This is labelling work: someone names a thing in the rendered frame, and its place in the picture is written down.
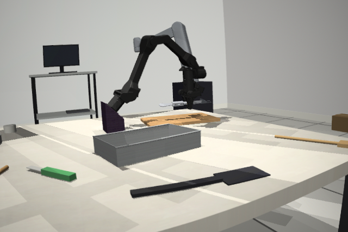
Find light brown wooden board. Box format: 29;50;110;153
140;112;220;127

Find wooden spatula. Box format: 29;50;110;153
275;135;348;148

